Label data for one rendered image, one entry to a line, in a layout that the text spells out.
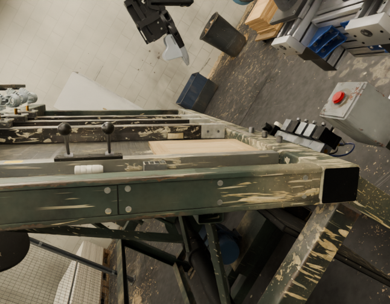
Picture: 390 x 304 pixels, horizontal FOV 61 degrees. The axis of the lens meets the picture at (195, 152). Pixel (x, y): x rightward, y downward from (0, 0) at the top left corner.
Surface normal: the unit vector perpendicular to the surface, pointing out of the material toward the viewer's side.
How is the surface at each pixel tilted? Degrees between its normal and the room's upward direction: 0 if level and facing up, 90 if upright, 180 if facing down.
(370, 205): 90
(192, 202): 90
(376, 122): 90
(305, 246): 0
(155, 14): 90
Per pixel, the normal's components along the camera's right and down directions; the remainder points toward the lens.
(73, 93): 0.22, 0.22
